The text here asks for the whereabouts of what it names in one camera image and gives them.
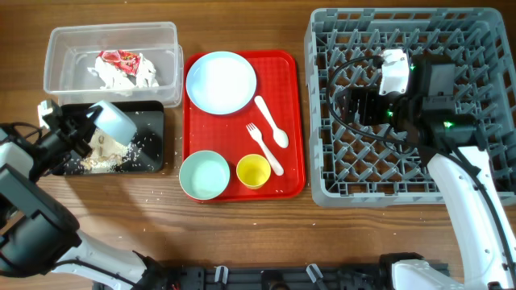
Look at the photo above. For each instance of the grey dishwasher rack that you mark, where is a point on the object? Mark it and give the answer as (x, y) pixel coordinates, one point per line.
(349, 168)

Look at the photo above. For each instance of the black rectangular tray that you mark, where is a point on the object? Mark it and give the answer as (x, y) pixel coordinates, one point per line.
(149, 137)

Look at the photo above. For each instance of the yellow cup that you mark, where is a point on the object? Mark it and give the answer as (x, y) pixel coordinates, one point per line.
(253, 171)

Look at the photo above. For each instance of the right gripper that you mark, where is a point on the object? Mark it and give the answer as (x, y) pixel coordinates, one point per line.
(368, 97)

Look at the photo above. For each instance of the red serving tray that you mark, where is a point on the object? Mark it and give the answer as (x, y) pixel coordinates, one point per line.
(277, 83)

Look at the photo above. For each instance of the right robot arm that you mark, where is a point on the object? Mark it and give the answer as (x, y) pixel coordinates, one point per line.
(415, 95)

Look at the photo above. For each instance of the white plastic fork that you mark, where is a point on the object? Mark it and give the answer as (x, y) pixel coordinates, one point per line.
(256, 135)

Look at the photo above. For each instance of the clear plastic waste bin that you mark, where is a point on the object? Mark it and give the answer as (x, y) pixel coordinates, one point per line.
(71, 54)

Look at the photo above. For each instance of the food scraps and rice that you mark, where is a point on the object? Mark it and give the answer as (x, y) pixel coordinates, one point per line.
(105, 155)

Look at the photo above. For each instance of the light blue plate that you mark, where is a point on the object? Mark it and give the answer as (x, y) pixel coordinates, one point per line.
(221, 83)

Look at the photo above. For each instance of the white plastic spoon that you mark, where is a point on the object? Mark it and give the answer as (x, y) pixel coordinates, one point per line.
(279, 136)

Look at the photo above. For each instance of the mint green bowl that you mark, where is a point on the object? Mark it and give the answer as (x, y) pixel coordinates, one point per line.
(204, 175)

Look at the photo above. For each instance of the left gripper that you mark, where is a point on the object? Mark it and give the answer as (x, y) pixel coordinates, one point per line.
(77, 125)

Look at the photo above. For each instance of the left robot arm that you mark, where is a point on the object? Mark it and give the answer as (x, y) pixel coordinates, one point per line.
(41, 235)

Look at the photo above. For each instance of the small light blue bowl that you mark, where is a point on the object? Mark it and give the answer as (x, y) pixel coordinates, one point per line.
(115, 123)

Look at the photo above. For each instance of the white napkin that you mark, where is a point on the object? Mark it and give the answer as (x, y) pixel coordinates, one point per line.
(115, 79)

